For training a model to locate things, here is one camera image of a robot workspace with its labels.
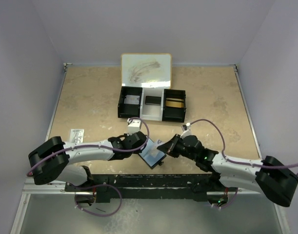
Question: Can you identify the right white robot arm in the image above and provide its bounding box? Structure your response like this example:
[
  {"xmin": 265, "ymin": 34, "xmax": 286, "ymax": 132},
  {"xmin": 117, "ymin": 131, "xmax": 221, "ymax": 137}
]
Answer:
[{"xmin": 157, "ymin": 135, "xmax": 298, "ymax": 207}]

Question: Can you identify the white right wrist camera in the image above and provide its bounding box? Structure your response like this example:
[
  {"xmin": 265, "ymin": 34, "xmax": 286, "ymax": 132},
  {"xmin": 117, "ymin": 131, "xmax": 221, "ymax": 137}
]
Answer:
[{"xmin": 180, "ymin": 122, "xmax": 192, "ymax": 138}]

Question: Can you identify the gold card in tray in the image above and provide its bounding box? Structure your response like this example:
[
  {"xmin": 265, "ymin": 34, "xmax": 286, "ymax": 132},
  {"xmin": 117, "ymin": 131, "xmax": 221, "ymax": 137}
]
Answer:
[{"xmin": 165, "ymin": 98, "xmax": 184, "ymax": 108}]

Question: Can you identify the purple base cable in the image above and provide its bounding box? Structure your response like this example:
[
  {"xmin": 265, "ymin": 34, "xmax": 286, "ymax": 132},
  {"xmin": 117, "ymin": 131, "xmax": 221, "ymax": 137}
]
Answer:
[
  {"xmin": 74, "ymin": 182, "xmax": 123, "ymax": 216},
  {"xmin": 211, "ymin": 186, "xmax": 238, "ymax": 210}
]

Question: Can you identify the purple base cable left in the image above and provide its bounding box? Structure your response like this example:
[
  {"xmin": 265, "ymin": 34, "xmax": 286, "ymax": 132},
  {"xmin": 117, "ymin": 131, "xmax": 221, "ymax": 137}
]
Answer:
[{"xmin": 74, "ymin": 182, "xmax": 123, "ymax": 216}]

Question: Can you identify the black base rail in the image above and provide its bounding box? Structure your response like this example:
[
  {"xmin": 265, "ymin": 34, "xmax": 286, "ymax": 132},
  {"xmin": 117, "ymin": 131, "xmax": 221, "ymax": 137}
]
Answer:
[{"xmin": 64, "ymin": 173, "xmax": 238, "ymax": 203}]

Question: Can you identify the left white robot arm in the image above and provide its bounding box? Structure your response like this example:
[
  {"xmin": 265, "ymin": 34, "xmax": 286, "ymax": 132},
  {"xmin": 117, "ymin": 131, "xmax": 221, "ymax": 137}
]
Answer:
[{"xmin": 27, "ymin": 131, "xmax": 149, "ymax": 191}]

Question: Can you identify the black and white compartment tray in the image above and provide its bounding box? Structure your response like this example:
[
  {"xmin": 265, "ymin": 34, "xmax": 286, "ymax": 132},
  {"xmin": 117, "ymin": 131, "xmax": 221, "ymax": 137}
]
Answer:
[{"xmin": 118, "ymin": 86, "xmax": 186, "ymax": 123}]

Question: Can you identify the black leather card holder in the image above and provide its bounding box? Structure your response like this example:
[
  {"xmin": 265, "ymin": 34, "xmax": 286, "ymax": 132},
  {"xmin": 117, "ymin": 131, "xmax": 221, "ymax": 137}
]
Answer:
[{"xmin": 139, "ymin": 139, "xmax": 166, "ymax": 169}]

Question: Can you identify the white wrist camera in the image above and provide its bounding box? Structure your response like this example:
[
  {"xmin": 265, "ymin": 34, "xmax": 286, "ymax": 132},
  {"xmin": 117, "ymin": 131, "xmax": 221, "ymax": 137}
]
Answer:
[
  {"xmin": 127, "ymin": 118, "xmax": 142, "ymax": 135},
  {"xmin": 180, "ymin": 122, "xmax": 192, "ymax": 138}
]

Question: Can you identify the aluminium table frame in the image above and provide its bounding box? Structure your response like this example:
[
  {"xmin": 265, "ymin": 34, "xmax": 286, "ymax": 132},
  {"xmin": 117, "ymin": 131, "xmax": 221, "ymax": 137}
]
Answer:
[{"xmin": 18, "ymin": 66, "xmax": 290, "ymax": 234}]

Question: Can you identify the clear plastic packet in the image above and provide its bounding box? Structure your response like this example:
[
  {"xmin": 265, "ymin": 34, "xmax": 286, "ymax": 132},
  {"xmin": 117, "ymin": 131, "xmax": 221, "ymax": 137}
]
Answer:
[{"xmin": 69, "ymin": 129, "xmax": 84, "ymax": 143}]

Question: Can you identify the white board with wooden frame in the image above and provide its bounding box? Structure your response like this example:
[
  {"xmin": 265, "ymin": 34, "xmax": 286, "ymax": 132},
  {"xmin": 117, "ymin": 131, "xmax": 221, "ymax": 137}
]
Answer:
[{"xmin": 120, "ymin": 53, "xmax": 172, "ymax": 89}]

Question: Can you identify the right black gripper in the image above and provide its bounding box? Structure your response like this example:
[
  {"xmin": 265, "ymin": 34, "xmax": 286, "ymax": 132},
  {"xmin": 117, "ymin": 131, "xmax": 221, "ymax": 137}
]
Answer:
[{"xmin": 158, "ymin": 134, "xmax": 198, "ymax": 161}]

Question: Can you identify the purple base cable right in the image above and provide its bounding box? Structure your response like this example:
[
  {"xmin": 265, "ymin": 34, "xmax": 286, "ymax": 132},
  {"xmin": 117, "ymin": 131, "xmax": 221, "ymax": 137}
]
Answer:
[{"xmin": 211, "ymin": 186, "xmax": 238, "ymax": 210}]

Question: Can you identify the white VIP card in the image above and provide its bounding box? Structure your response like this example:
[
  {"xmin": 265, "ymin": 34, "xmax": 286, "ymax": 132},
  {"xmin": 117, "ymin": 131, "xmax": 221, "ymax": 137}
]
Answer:
[{"xmin": 149, "ymin": 139, "xmax": 164, "ymax": 158}]

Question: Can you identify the silver card in tray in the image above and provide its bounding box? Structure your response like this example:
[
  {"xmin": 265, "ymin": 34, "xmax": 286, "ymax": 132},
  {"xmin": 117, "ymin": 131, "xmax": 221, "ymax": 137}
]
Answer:
[{"xmin": 124, "ymin": 95, "xmax": 140, "ymax": 105}]

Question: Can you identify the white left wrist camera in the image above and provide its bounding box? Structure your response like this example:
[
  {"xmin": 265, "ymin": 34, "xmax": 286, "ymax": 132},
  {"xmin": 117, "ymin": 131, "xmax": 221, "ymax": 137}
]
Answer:
[{"xmin": 127, "ymin": 118, "xmax": 142, "ymax": 135}]

